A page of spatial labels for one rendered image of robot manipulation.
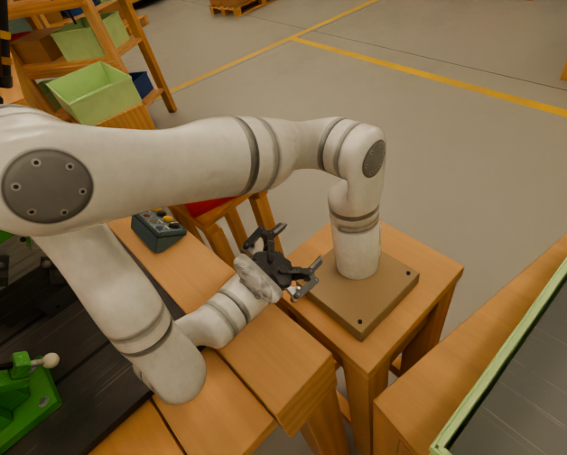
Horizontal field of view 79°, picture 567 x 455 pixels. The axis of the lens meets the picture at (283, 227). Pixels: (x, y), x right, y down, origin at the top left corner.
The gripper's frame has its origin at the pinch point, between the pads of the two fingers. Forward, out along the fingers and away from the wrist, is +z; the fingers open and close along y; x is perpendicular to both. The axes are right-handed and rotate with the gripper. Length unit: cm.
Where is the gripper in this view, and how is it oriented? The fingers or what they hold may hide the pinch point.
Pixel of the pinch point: (300, 243)
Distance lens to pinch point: 66.3
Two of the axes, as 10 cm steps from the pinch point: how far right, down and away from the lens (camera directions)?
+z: 6.1, -5.2, 6.0
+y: 7.2, 6.8, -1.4
